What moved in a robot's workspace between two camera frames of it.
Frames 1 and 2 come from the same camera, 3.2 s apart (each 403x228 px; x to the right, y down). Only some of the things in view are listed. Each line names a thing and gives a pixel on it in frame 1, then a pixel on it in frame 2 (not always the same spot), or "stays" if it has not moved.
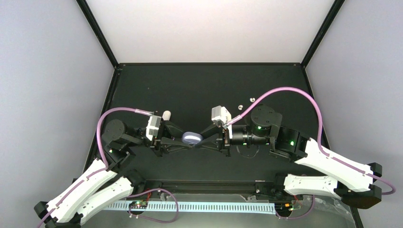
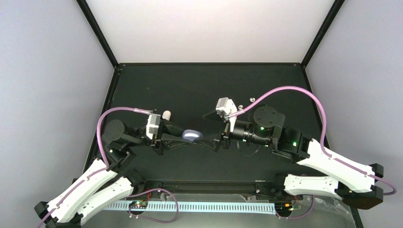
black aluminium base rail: [212, 187] stays
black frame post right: [336, 10] stays
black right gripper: [220, 142] to [224, 134]
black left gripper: [160, 143] stays
